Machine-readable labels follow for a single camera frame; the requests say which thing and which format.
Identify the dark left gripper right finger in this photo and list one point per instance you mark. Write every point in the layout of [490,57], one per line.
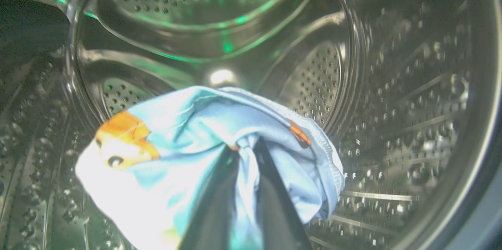
[278,218]

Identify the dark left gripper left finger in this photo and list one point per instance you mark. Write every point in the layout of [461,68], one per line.
[213,218]

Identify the blue fox print garment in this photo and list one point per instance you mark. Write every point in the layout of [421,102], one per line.
[188,124]

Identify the steel perforated washer drum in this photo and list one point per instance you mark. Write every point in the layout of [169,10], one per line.
[219,26]

